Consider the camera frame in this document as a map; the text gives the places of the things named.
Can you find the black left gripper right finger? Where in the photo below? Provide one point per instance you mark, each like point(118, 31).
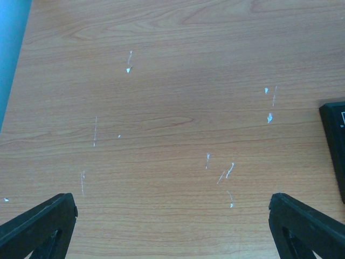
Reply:
point(300, 231)

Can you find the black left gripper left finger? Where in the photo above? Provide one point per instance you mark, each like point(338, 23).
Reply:
point(44, 231)

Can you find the black and white chessboard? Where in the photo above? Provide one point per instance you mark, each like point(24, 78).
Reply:
point(332, 117)

